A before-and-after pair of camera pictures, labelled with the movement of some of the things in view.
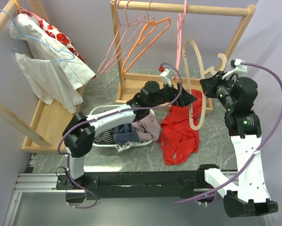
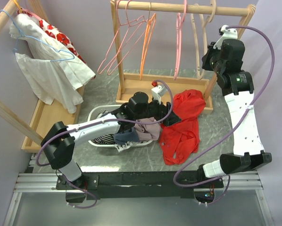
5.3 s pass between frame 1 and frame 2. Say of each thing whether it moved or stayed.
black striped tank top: stayed
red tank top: stayed
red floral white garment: stayed
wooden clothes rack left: stayed
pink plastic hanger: stayed
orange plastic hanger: moved
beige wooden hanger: moved
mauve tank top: stayed
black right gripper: moved
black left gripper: moved
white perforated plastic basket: stayed
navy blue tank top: stayed
